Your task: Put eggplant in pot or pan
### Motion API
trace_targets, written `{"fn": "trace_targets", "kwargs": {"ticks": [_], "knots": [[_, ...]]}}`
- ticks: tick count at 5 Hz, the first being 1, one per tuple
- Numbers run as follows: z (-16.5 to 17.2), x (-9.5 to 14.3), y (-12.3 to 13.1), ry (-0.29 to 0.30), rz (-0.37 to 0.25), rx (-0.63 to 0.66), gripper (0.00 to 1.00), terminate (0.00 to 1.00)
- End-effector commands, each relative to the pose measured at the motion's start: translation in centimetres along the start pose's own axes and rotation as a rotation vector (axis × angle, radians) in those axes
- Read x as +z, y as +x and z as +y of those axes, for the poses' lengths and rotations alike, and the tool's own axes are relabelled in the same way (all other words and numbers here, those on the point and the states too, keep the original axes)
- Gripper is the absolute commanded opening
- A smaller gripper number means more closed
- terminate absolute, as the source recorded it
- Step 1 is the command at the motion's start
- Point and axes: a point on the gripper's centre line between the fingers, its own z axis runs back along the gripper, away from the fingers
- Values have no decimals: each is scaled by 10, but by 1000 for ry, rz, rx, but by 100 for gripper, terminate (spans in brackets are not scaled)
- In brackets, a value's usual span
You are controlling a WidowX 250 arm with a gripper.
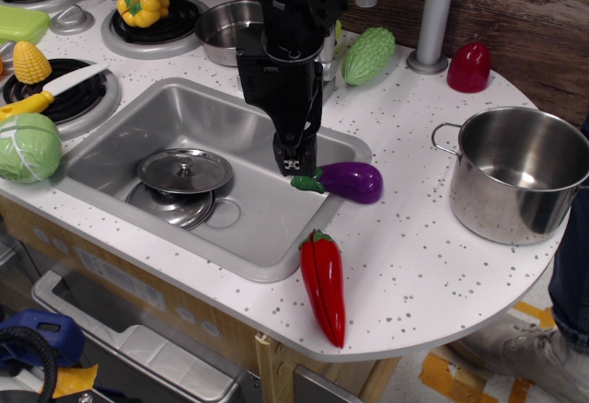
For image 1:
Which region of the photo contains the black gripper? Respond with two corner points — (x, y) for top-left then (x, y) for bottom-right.
(237, 25), (323, 177)

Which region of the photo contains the purple toy eggplant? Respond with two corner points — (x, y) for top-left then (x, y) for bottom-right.
(291, 161), (384, 204)

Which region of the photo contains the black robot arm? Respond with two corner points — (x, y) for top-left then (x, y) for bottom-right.
(237, 0), (349, 176)

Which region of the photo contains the steel pot lid upper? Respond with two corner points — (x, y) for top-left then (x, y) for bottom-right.
(136, 148), (233, 194)

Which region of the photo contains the small steel pan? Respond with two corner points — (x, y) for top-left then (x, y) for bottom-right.
(195, 0), (263, 67)

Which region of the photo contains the large steel pot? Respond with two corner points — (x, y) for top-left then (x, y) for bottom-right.
(449, 107), (588, 245)

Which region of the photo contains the steel sink basin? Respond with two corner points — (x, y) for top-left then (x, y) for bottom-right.
(51, 76), (374, 283)

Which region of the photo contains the red toy chili pepper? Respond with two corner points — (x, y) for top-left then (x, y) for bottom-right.
(299, 229), (346, 348)

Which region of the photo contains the green toy bitter gourd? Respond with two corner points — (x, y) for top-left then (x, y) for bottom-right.
(341, 27), (396, 86)

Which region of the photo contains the grey faucet pipe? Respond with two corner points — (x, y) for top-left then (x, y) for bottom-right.
(407, 0), (452, 75)

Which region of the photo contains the black stove burner middle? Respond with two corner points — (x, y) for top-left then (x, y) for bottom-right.
(101, 0), (207, 60)

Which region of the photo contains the red toy pepper half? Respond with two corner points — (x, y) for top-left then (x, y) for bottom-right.
(446, 41), (492, 93)

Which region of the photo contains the black stove burner front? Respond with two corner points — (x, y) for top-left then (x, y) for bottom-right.
(1, 59), (121, 141)

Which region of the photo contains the yellow toy bell pepper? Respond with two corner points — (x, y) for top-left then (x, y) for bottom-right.
(117, 0), (169, 29)

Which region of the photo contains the grey stove knob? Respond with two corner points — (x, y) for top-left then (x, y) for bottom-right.
(49, 5), (95, 36)

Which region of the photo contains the green toy cabbage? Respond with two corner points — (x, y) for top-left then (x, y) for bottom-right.
(1, 113), (62, 184)

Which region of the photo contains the yellow toy corn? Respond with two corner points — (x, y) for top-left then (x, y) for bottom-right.
(13, 40), (52, 85)

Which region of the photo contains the blue clamp tool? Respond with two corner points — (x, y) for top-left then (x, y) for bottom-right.
(1, 309), (86, 368)

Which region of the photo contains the blue jeans leg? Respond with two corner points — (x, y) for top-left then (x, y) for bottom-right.
(548, 112), (589, 356)

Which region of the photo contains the grey shoe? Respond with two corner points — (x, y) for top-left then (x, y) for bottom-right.
(452, 315), (588, 402)

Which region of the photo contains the green plastic container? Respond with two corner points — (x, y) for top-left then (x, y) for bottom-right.
(0, 6), (50, 44)

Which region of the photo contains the grey oven door handle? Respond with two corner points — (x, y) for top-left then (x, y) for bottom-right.
(32, 271), (261, 402)

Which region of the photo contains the yellow handled toy knife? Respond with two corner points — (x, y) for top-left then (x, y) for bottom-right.
(1, 63), (109, 121)

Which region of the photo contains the black cable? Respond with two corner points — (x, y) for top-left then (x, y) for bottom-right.
(0, 327), (60, 399)

